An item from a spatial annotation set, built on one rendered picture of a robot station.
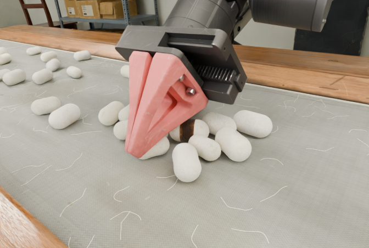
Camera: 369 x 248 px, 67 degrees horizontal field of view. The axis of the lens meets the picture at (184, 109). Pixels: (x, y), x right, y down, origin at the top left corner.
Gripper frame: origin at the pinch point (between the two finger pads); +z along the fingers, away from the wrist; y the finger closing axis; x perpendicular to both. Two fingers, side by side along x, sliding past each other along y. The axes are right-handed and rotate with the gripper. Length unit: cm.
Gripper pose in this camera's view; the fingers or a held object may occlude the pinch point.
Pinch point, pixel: (137, 145)
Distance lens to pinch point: 22.3
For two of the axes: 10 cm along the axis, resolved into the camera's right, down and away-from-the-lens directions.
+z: -4.2, 8.6, -2.8
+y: 8.0, 2.0, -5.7
